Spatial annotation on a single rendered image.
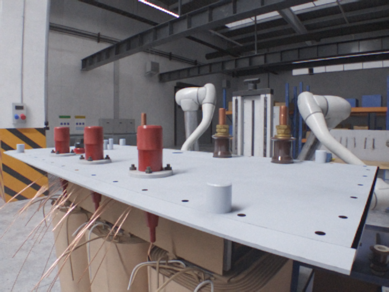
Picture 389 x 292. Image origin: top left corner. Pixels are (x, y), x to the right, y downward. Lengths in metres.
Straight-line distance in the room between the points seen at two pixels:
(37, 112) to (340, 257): 5.87
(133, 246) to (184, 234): 0.26
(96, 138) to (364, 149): 5.23
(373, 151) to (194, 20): 6.69
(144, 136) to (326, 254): 0.50
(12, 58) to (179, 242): 5.56
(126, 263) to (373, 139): 5.19
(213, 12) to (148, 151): 8.19
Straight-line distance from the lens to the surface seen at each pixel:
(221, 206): 0.38
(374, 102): 8.58
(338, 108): 1.51
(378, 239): 1.67
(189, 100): 1.92
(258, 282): 0.77
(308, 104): 1.41
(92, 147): 0.94
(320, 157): 0.99
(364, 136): 5.64
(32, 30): 6.27
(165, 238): 0.83
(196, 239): 0.73
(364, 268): 1.35
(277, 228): 0.35
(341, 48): 12.91
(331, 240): 0.33
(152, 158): 0.66
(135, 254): 0.98
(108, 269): 1.06
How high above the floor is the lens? 1.49
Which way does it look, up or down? 4 degrees down
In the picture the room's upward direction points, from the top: straight up
